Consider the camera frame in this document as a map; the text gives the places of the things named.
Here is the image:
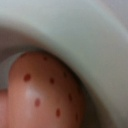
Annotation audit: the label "pink spotted toy food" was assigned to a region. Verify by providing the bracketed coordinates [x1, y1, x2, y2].
[7, 52, 85, 128]

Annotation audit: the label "pink toy pot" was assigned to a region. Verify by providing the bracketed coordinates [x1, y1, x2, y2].
[0, 0, 128, 128]

